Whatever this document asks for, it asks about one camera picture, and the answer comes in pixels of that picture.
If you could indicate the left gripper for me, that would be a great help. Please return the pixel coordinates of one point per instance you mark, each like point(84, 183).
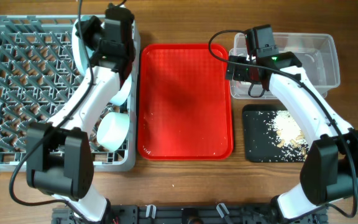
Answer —
point(91, 24)

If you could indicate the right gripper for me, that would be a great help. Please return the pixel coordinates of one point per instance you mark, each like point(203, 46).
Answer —
point(237, 74)

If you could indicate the light blue plate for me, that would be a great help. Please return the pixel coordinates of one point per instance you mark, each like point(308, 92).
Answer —
point(79, 55)

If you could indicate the light blue bowl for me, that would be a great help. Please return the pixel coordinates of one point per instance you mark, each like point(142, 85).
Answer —
point(121, 96)

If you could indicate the food scraps and rice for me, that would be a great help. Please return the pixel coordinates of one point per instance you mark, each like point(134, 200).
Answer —
point(279, 138)

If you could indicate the green bowl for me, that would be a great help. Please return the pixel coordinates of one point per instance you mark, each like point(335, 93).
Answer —
point(113, 130)

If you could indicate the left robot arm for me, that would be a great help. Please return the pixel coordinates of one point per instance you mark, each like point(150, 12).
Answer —
point(59, 161)

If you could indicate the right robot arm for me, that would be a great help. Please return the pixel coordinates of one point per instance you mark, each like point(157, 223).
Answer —
point(329, 176)

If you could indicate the grey dishwasher rack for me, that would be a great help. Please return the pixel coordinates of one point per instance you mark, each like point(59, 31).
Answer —
point(38, 75)

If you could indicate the black waste tray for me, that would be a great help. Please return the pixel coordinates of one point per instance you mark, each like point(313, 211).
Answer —
point(251, 127)

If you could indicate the clear plastic bin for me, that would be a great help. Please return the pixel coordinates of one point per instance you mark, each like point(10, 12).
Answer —
point(317, 53)

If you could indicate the red plastic tray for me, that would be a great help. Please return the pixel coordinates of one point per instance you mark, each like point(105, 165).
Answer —
point(185, 109)

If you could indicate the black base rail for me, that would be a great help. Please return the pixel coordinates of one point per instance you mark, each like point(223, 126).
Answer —
point(220, 213)

